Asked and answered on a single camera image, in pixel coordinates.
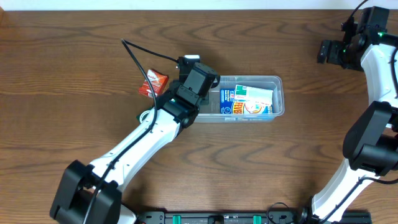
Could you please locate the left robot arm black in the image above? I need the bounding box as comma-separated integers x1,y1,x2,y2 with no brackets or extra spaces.
49,55,220,224

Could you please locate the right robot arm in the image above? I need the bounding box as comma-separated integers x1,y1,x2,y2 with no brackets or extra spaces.
297,6,397,223

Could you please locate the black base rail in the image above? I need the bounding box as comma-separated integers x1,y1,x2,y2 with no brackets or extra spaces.
136,210,373,224

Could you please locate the red Panadol ActiFast box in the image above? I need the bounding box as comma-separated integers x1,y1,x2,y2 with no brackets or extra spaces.
139,70,169,98

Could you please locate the blue Kool Fever box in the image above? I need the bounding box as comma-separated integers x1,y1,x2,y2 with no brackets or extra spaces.
220,89,273,114

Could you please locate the clear plastic container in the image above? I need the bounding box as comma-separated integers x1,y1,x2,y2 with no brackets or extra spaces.
195,75,285,123

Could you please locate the white Panadol box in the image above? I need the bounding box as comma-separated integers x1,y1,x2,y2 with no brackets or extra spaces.
234,85,273,104

